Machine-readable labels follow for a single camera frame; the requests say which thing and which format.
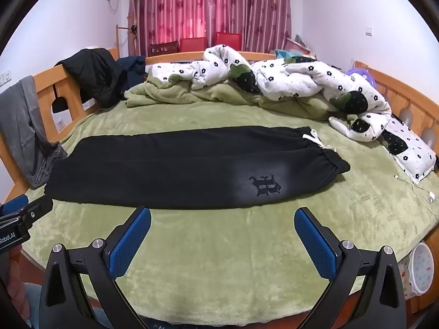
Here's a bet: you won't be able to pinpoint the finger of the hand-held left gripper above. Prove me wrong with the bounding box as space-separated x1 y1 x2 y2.
19 197 54 230
0 194 29 217

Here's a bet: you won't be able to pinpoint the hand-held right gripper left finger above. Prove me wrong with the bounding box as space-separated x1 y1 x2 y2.
38 206 152 329

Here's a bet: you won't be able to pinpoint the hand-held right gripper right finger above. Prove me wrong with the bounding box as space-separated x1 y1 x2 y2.
294 206 407 329

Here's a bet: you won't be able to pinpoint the black pants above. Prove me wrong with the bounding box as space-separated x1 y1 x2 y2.
44 126 351 210

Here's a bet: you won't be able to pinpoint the person's left hand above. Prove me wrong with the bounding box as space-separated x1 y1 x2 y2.
6 248 27 312

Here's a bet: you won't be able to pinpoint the grey jeans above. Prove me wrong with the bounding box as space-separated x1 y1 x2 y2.
0 75 68 189

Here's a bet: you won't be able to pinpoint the green fleece blanket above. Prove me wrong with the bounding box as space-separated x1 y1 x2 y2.
21 79 439 320

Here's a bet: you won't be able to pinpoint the white star-print basin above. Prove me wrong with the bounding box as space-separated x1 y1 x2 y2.
401 242 437 299

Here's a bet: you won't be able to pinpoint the white floral pillow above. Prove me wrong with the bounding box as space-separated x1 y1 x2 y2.
379 118 437 183

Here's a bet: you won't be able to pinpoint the black jacket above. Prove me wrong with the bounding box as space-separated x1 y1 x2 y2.
55 49 128 108

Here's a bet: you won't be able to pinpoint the navy garment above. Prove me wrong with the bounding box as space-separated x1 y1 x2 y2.
118 56 146 94

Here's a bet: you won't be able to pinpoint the white floral quilt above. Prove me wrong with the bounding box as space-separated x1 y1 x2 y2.
147 44 392 143

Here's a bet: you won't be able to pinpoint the purple plush item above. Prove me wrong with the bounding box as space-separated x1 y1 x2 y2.
345 68 376 88

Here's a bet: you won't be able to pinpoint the wooden coat rack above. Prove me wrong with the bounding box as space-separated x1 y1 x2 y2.
115 24 138 59

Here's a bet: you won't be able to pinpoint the pink box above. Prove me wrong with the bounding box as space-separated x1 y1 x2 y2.
284 34 317 57

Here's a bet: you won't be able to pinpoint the dark wooden chair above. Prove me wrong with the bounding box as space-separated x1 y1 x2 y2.
150 41 179 56

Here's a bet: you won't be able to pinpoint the red chair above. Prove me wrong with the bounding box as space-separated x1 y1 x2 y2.
214 32 241 51
180 37 207 54

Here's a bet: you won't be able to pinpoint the red patterned curtain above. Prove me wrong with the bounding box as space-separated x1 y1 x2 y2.
205 0 292 53
128 0 207 57

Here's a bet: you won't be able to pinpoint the white charging cable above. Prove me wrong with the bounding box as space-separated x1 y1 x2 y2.
394 175 439 217

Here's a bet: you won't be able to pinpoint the wooden bed frame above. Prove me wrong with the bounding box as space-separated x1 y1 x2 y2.
0 47 439 316

